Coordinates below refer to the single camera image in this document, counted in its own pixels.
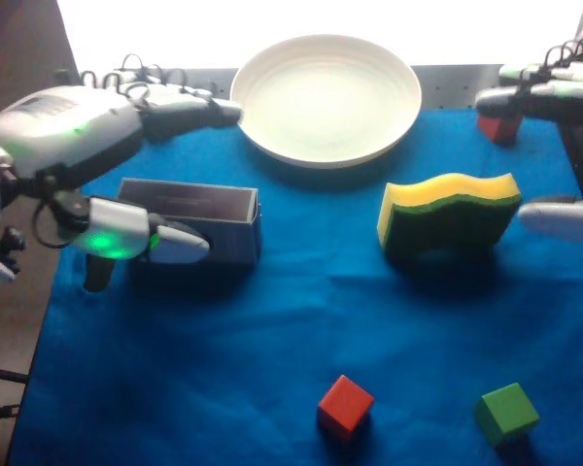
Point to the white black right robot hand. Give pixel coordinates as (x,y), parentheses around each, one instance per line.
(558,221)

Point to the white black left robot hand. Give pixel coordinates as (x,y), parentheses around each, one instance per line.
(63,131)

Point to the yellow green wavy sponge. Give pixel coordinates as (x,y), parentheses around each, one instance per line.
(447,218)

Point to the grey rectangular box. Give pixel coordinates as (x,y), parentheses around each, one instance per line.
(199,201)

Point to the round white plate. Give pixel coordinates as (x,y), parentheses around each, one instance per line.
(320,97)

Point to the small red cube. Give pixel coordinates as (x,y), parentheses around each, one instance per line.
(498,128)

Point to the large green cube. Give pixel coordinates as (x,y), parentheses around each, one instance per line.
(507,408)

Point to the black stand legs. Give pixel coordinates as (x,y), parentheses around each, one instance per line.
(5,375)

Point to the blue table cloth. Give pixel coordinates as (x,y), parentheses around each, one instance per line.
(272,315)

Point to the large red cube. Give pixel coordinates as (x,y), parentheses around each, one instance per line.
(345,403)

